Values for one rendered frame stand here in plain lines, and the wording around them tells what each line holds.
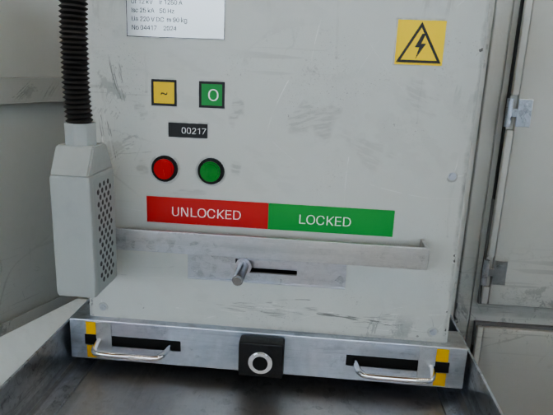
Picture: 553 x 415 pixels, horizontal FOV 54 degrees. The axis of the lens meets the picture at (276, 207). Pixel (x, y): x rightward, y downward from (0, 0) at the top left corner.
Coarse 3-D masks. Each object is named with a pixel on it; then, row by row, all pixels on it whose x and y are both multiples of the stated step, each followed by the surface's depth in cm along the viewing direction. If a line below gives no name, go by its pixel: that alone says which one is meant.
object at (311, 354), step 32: (96, 320) 74; (128, 320) 74; (128, 352) 75; (192, 352) 74; (224, 352) 73; (288, 352) 73; (320, 352) 72; (352, 352) 72; (384, 352) 71; (416, 352) 71; (448, 384) 72
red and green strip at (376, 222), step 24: (168, 216) 70; (192, 216) 70; (216, 216) 70; (240, 216) 70; (264, 216) 69; (288, 216) 69; (312, 216) 69; (336, 216) 69; (360, 216) 68; (384, 216) 68
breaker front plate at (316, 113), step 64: (256, 0) 63; (320, 0) 62; (384, 0) 62; (448, 0) 61; (128, 64) 66; (192, 64) 65; (256, 64) 65; (320, 64) 64; (384, 64) 64; (448, 64) 63; (128, 128) 68; (256, 128) 67; (320, 128) 66; (384, 128) 65; (448, 128) 65; (128, 192) 70; (192, 192) 69; (256, 192) 69; (320, 192) 68; (384, 192) 67; (448, 192) 67; (128, 256) 72; (192, 256) 71; (448, 256) 69; (192, 320) 74; (256, 320) 73; (320, 320) 72; (384, 320) 72
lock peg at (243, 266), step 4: (240, 260) 71; (244, 260) 71; (248, 260) 71; (236, 264) 71; (240, 264) 70; (244, 264) 70; (248, 264) 71; (236, 268) 71; (240, 268) 68; (244, 268) 69; (248, 268) 70; (236, 272) 67; (240, 272) 67; (244, 272) 68; (248, 272) 71; (236, 276) 66; (240, 276) 66; (244, 276) 68; (232, 280) 66; (236, 280) 66; (240, 280) 66; (236, 284) 66; (240, 284) 66
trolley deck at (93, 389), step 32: (96, 384) 73; (128, 384) 73; (160, 384) 74; (192, 384) 74; (224, 384) 74; (256, 384) 74; (288, 384) 75; (320, 384) 75; (352, 384) 75; (384, 384) 76
